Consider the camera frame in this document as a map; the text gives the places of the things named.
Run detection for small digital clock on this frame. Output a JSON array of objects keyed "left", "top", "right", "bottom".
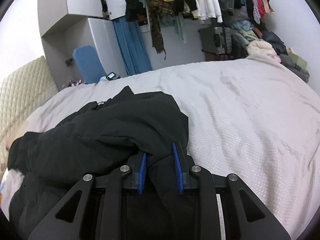
[{"left": 106, "top": 72, "right": 120, "bottom": 81}]

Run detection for black wall charger with cable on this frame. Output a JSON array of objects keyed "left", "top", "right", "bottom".
[{"left": 65, "top": 58, "right": 74, "bottom": 67}]

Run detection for blue curtain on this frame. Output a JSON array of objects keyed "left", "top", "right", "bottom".
[{"left": 112, "top": 16, "right": 152, "bottom": 76}]

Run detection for green box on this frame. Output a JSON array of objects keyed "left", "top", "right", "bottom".
[{"left": 287, "top": 48, "right": 308, "bottom": 70}]

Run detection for black storage rack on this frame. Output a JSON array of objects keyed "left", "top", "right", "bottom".
[{"left": 198, "top": 27, "right": 249, "bottom": 61}]

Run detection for white hanging sweater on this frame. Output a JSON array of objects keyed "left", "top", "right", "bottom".
[{"left": 192, "top": 0, "right": 223, "bottom": 23}]

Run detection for light grey bed cover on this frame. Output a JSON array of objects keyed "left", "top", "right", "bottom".
[{"left": 0, "top": 57, "right": 320, "bottom": 240}]

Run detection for pile of clothes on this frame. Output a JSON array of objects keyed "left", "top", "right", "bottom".
[{"left": 231, "top": 20, "right": 310, "bottom": 83}]

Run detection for cosmetic bottles on nightstand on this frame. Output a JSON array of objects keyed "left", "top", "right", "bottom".
[{"left": 62, "top": 80, "right": 86, "bottom": 89}]

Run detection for brown patterned hanging scarf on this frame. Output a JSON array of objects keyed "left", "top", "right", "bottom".
[{"left": 147, "top": 0, "right": 174, "bottom": 54}]

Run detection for grey wall cabinet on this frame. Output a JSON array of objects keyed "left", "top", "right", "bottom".
[{"left": 38, "top": 0, "right": 127, "bottom": 90}]

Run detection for large black jacket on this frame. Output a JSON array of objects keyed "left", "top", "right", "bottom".
[{"left": 8, "top": 87, "right": 195, "bottom": 239}]

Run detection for cream quilted headboard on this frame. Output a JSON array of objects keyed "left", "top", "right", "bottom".
[{"left": 1, "top": 56, "right": 58, "bottom": 141}]

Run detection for teal hanger with small garments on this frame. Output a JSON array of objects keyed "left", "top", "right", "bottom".
[{"left": 246, "top": 0, "right": 275, "bottom": 25}]

